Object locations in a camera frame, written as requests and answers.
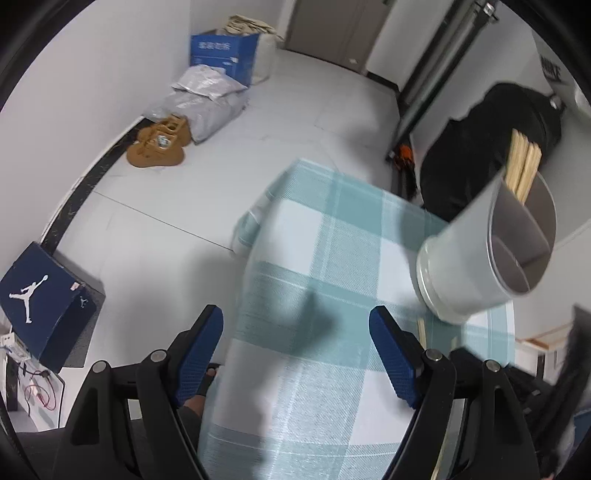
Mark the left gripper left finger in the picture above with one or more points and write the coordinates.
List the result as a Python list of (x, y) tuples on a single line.
[(167, 378)]

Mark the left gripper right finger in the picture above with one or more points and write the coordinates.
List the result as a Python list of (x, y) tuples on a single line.
[(425, 379)]

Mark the teal plaid tablecloth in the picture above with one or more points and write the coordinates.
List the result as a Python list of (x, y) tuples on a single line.
[(302, 392)]

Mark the navy Jordan shoe box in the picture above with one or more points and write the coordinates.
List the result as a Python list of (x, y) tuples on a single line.
[(52, 311)]

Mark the white grey utensil holder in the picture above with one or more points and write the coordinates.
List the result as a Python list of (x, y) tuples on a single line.
[(494, 252)]

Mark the black hanging backpack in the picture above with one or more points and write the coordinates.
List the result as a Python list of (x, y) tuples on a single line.
[(470, 151)]

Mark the tan suede shoe near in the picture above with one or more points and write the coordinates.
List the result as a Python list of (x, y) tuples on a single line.
[(157, 150)]

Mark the tan suede shoe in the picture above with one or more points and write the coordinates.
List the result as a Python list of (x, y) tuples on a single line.
[(172, 125), (157, 150)]

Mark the tan suede shoe far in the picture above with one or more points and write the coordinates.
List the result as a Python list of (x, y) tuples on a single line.
[(172, 125)]

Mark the grey plastic mailer bags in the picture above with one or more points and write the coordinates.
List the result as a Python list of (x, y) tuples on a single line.
[(208, 99)]

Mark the white canvas tote bag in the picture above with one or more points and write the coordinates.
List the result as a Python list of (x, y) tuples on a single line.
[(560, 79)]

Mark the blue cardboard box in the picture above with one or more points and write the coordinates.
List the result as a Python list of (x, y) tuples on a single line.
[(234, 54)]

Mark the black tripod stand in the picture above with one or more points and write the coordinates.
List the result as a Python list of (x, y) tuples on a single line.
[(457, 32)]

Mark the beige cloth bag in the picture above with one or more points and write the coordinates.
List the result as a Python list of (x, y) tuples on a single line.
[(268, 39)]

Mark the grey brown door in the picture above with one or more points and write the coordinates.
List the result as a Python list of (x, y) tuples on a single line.
[(341, 32)]

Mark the white power strip with cables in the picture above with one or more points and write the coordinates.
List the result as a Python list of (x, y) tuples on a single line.
[(38, 390)]

